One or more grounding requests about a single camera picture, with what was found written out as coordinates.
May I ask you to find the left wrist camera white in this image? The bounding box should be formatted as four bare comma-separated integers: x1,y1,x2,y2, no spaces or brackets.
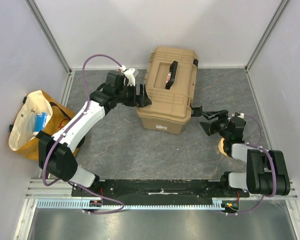
116,65,139,87

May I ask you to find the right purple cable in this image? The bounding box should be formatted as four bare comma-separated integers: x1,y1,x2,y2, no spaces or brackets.
221,114,277,216

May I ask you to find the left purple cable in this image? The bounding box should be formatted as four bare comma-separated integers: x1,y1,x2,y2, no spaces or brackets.
41,53,126,216

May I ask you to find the blue white packet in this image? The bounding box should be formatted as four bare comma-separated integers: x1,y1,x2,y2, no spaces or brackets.
33,112,49,135

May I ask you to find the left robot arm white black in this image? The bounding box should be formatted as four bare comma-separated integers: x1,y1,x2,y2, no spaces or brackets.
37,68,152,197

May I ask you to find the purple cable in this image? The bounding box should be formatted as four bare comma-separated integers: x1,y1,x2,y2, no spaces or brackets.
41,53,126,216
221,114,277,216

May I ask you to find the yellow tote bag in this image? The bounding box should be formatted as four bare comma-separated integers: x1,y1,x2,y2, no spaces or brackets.
8,90,75,162

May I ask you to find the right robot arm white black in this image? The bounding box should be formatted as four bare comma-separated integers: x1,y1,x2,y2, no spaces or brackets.
192,108,291,197

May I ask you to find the round yellow sponge disc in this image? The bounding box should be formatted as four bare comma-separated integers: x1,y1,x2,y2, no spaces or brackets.
218,137,229,157

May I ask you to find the tan plastic toolbox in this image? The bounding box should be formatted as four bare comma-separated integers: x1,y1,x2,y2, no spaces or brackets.
136,46,199,135

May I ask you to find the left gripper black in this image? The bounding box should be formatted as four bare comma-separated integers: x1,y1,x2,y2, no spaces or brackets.
116,83,152,109

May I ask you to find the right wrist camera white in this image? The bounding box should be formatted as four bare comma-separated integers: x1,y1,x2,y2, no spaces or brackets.
231,112,245,119

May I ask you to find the slotted cable duct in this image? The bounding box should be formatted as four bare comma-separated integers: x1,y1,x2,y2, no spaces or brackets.
36,198,225,211

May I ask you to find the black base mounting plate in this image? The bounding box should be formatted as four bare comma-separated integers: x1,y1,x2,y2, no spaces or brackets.
71,178,251,201

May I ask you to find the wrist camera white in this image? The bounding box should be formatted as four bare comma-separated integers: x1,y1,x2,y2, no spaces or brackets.
116,65,139,87
231,112,245,119

